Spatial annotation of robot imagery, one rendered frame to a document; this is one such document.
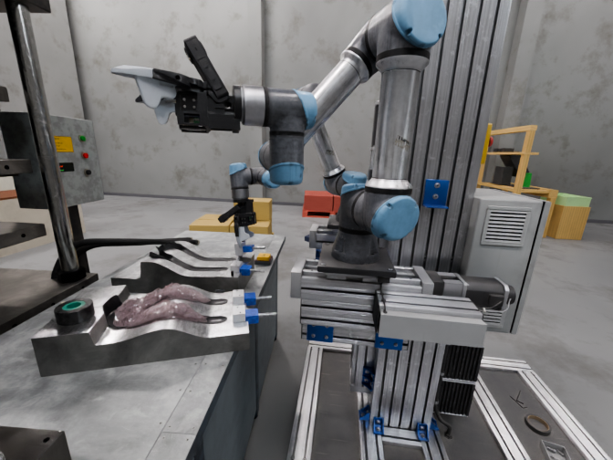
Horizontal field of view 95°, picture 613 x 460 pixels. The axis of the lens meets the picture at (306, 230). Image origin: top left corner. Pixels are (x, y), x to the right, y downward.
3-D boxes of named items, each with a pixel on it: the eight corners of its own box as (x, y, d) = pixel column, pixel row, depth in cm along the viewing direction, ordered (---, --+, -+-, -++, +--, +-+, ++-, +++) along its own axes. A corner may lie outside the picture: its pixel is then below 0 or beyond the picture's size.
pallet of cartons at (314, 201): (360, 212, 691) (362, 192, 678) (363, 221, 596) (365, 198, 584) (304, 208, 707) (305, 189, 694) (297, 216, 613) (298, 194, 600)
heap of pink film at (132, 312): (211, 296, 97) (210, 276, 95) (206, 326, 81) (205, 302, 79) (127, 303, 91) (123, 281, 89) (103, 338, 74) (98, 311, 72)
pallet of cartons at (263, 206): (282, 240, 445) (282, 198, 427) (265, 261, 358) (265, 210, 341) (211, 235, 461) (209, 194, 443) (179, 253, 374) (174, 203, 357)
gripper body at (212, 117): (172, 123, 49) (243, 127, 53) (169, 70, 48) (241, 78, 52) (178, 131, 56) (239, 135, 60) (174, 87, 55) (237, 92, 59)
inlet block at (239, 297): (270, 300, 102) (270, 287, 101) (272, 308, 97) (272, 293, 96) (233, 303, 99) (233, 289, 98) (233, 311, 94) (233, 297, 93)
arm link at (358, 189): (365, 220, 95) (368, 179, 91) (388, 230, 82) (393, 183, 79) (332, 222, 91) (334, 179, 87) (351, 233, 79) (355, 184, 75)
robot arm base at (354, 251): (376, 249, 96) (379, 221, 94) (382, 266, 82) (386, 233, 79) (332, 245, 98) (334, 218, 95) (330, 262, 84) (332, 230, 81)
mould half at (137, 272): (254, 271, 133) (254, 244, 129) (238, 298, 108) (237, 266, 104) (151, 266, 135) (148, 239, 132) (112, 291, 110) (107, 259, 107)
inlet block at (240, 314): (275, 317, 92) (275, 301, 91) (276, 325, 87) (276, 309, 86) (233, 321, 89) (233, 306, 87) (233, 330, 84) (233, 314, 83)
